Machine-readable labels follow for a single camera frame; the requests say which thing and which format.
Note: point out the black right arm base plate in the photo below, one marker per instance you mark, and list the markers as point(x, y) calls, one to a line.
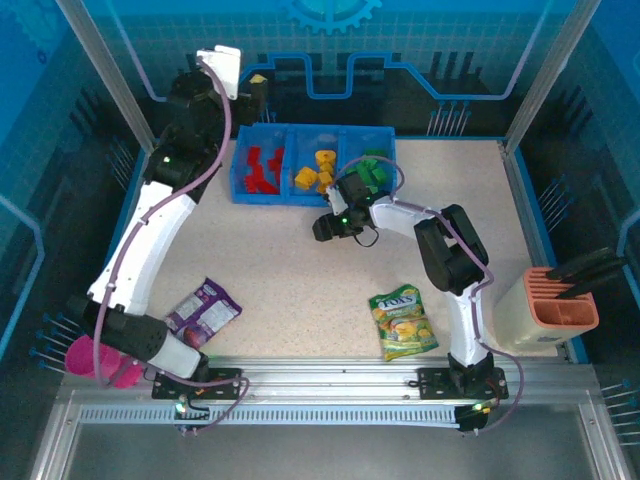
point(430, 385)

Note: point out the long red lego brick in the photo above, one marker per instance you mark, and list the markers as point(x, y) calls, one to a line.
point(254, 157)

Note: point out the small red lego brick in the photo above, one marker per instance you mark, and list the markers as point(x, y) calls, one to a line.
point(278, 153)

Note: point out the green Fox's candy bag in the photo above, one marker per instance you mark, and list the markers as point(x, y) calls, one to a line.
point(400, 320)

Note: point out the black LED controller box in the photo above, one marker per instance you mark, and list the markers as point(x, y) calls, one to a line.
point(192, 417)
point(472, 417)

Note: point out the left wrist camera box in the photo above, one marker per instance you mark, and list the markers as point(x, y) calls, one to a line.
point(222, 65)

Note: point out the purple snack bag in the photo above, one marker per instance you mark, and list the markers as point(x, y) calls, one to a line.
point(205, 310)

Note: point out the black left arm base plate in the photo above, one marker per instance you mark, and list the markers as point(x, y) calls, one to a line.
point(165, 387)

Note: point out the yellow lego brick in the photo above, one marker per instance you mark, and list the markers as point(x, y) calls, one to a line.
point(306, 178)
point(326, 178)
point(325, 159)
point(323, 189)

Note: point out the blue three-compartment plastic bin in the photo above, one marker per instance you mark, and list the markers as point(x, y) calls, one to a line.
point(260, 200)

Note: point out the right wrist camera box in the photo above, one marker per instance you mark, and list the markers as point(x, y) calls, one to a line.
point(336, 200)

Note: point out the beige and orange knife block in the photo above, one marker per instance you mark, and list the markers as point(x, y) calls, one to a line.
point(520, 315)

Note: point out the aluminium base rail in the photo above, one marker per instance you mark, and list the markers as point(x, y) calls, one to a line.
point(325, 380)

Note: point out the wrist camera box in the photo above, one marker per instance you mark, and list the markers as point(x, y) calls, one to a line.
point(222, 65)
point(336, 200)

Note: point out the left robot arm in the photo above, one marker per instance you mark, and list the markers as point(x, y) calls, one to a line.
point(135, 250)

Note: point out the aluminium frame post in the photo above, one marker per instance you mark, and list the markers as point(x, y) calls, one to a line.
point(120, 85)
point(542, 85)

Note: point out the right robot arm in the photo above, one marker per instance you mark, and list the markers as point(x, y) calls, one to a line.
point(400, 215)

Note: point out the magenta foam dumbbell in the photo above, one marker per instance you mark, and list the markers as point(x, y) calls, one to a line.
point(80, 360)

